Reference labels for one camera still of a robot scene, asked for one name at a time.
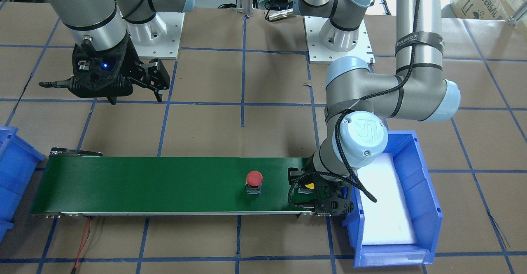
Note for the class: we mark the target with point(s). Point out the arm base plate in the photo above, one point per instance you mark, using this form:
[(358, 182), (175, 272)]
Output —
[(327, 43), (159, 38)]

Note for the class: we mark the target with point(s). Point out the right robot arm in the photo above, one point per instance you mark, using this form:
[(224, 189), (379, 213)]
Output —
[(99, 25)]

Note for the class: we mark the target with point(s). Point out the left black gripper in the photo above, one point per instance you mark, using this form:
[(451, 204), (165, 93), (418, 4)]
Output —
[(294, 176)]

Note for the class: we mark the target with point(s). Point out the brown paper table cover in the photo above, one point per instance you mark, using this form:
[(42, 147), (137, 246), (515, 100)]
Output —
[(244, 87)]

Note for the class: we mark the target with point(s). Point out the blue bin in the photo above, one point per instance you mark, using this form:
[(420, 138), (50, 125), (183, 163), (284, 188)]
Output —
[(18, 160), (422, 203)]

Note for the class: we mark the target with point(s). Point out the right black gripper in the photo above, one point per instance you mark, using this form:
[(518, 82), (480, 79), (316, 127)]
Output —
[(131, 63)]

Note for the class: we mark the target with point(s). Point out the red push button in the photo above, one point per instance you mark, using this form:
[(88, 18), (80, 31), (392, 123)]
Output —
[(253, 182)]

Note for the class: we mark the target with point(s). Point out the green conveyor belt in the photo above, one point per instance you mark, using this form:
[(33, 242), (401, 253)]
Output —
[(87, 183)]

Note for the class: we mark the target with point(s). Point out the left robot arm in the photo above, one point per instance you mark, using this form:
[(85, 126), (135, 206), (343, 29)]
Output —
[(356, 101)]

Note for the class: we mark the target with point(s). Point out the white foam pad bin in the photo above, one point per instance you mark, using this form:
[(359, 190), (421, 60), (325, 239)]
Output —
[(386, 222)]

